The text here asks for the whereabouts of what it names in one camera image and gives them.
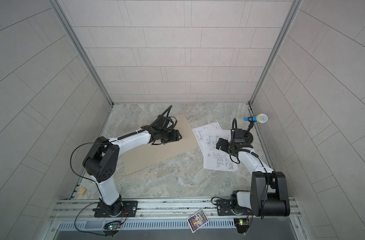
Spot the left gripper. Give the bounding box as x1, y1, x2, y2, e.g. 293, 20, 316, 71
159, 129, 184, 143

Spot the right circuit board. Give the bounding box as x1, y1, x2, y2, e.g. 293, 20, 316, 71
234, 219, 251, 234

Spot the left green circuit board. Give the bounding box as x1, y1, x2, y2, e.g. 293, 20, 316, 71
103, 221, 121, 231

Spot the beige paper folder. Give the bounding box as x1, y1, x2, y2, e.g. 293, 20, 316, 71
123, 115, 199, 175

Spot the blue yellow microphone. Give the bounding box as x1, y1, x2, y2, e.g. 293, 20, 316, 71
244, 114, 268, 124

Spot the drawing paper sheet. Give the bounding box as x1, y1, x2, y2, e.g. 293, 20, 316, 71
204, 135, 238, 172
192, 122, 231, 156

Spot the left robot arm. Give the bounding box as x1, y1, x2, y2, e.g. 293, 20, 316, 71
82, 115, 182, 218

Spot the small wooden block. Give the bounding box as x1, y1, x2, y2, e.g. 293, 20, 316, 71
77, 188, 86, 196

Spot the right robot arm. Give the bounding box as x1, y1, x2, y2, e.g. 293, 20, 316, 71
216, 129, 290, 218

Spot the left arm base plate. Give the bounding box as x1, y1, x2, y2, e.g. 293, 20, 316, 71
92, 201, 138, 218

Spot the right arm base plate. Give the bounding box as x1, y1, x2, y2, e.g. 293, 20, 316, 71
212, 198, 254, 217

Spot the colourful card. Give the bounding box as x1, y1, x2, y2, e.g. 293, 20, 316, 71
187, 209, 209, 233

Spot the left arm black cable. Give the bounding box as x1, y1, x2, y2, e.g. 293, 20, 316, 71
69, 141, 102, 199

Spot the aluminium rail frame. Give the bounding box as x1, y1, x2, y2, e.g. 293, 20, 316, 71
48, 195, 302, 223

